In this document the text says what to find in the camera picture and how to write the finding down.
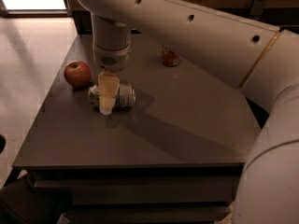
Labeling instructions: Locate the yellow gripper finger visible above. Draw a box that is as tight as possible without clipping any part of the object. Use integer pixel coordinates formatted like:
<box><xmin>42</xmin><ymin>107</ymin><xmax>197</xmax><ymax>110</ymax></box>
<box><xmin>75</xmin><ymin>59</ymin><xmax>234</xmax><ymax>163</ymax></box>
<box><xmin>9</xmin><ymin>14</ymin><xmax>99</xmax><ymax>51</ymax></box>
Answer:
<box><xmin>98</xmin><ymin>71</ymin><xmax>120</xmax><ymax>115</ymax></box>

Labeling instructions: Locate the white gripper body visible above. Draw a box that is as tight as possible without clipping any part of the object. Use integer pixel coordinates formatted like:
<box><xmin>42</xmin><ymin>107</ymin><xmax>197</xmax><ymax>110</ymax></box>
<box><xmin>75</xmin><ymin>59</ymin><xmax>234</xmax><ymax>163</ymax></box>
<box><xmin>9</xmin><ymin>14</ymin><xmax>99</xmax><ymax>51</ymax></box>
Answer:
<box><xmin>93</xmin><ymin>43</ymin><xmax>131</xmax><ymax>72</ymax></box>

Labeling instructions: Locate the white green 7up can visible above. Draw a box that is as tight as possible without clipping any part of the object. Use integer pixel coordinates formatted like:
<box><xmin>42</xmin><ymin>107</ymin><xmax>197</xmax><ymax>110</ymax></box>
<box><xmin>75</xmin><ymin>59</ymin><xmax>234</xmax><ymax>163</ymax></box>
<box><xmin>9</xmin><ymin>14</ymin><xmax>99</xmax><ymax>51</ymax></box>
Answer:
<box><xmin>88</xmin><ymin>84</ymin><xmax>136</xmax><ymax>109</ymax></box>

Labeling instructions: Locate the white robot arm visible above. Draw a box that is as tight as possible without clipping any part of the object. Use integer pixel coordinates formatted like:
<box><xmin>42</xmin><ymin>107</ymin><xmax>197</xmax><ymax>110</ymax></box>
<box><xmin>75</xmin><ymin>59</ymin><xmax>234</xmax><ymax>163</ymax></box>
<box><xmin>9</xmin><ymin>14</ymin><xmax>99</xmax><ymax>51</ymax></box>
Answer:
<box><xmin>78</xmin><ymin>0</ymin><xmax>299</xmax><ymax>224</ymax></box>

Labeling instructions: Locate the red coca-cola can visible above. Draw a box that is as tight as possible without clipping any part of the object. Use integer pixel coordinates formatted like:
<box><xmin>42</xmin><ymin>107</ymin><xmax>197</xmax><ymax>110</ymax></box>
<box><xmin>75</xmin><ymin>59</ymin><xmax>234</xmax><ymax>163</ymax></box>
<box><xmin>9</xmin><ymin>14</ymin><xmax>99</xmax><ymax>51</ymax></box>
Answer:
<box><xmin>161</xmin><ymin>47</ymin><xmax>180</xmax><ymax>67</ymax></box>

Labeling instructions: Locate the red apple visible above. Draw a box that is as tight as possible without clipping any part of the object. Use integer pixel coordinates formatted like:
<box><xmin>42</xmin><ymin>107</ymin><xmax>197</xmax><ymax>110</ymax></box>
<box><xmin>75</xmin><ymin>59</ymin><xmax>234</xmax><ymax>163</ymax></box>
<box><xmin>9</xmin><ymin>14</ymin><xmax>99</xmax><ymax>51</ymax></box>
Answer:
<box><xmin>64</xmin><ymin>61</ymin><xmax>92</xmax><ymax>89</ymax></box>

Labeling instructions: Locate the grey drawer cabinet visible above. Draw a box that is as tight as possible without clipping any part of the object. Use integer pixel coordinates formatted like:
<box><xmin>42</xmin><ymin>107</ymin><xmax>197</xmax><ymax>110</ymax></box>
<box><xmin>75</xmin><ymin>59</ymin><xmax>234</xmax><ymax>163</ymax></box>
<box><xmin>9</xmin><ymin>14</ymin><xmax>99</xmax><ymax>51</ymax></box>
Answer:
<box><xmin>13</xmin><ymin>35</ymin><xmax>260</xmax><ymax>224</ymax></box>

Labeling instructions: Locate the dark brown chair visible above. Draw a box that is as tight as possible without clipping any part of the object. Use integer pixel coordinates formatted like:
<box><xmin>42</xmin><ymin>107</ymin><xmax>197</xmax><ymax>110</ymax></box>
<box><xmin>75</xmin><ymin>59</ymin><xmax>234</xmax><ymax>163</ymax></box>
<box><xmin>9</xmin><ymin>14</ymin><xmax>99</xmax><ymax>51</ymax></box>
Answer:
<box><xmin>0</xmin><ymin>174</ymin><xmax>72</xmax><ymax>224</ymax></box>

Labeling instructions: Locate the right metal bracket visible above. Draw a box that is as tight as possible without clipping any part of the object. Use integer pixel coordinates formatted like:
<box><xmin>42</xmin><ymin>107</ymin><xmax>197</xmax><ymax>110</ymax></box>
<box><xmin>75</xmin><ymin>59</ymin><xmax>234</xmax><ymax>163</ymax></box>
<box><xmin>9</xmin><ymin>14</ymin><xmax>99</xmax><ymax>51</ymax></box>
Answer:
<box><xmin>249</xmin><ymin>0</ymin><xmax>267</xmax><ymax>17</ymax></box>

